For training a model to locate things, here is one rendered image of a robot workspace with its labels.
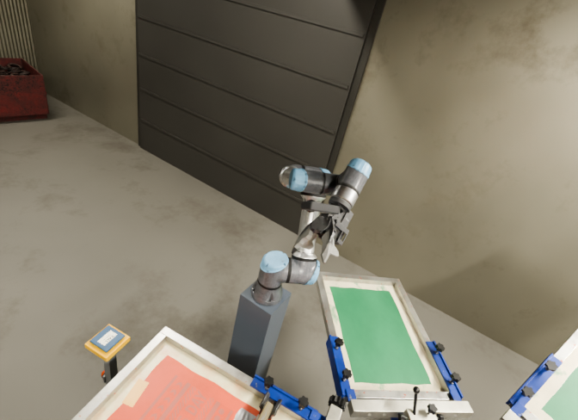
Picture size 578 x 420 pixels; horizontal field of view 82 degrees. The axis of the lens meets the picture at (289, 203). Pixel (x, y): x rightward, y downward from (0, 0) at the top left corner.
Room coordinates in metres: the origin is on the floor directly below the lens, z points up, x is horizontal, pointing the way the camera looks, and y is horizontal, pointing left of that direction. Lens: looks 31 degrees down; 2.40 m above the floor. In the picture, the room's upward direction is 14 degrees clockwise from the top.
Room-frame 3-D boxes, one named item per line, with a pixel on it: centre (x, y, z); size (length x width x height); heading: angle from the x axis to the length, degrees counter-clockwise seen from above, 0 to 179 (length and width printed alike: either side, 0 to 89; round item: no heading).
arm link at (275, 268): (1.15, -0.01, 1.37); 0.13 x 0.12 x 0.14; 103
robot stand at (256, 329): (1.15, 0.00, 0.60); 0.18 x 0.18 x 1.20; 65
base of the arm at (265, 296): (1.15, 0.00, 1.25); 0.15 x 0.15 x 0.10
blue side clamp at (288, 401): (0.80, -0.18, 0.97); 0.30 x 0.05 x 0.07; 73
